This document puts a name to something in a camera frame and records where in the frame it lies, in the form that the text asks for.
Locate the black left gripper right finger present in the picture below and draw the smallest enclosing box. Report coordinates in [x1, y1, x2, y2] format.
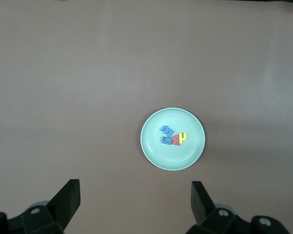
[185, 181, 293, 234]

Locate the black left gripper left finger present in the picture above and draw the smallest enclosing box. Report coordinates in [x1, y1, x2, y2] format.
[0, 179, 81, 234]

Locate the blue foam small m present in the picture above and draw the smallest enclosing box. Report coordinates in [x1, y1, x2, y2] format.
[160, 125, 175, 137]

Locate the green plate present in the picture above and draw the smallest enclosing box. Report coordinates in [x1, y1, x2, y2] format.
[140, 107, 206, 171]

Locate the brown table cover sheet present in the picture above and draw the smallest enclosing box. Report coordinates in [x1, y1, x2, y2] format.
[0, 0, 293, 234]

